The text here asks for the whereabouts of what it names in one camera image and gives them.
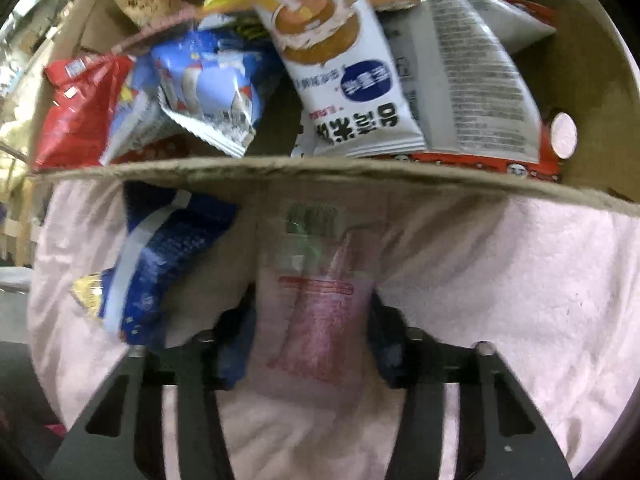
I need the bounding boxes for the red snack packet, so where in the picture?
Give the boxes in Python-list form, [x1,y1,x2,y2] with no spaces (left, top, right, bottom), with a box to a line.
[32,54,139,174]
[370,0,565,184]

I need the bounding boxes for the shiny gold snack packet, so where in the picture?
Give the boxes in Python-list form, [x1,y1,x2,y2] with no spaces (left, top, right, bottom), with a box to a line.
[70,272,119,319]

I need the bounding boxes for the pink clear snack packet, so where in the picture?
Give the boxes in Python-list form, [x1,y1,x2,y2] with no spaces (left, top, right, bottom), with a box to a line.
[250,200,392,392]

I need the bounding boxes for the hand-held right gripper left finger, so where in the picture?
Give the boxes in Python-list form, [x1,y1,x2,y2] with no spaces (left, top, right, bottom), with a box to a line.
[47,294,258,480]

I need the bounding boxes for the pink bed sheet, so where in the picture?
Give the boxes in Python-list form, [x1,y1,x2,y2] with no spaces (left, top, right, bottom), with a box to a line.
[25,175,640,480]

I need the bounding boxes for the white cake snack packet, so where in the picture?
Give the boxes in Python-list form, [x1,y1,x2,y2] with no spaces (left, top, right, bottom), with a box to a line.
[229,0,429,159]

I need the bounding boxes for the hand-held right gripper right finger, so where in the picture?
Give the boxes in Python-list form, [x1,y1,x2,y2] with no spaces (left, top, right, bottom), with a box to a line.
[371,291,574,480]

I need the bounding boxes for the cardboard box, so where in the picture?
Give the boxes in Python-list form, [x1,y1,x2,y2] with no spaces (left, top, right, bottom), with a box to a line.
[27,0,640,217]

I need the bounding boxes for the blue chip bag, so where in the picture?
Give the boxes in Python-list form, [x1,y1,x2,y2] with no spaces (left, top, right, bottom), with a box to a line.
[150,27,282,159]

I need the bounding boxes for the silver snack packet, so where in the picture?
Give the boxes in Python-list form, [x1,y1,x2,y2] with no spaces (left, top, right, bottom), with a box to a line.
[380,0,559,157]

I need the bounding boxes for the dark blue snack packet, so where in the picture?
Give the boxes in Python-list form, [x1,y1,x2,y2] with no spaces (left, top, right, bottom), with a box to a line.
[97,182,242,347]

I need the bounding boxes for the white light blue snack packet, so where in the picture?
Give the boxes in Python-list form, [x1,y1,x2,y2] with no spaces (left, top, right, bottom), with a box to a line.
[100,60,187,167]

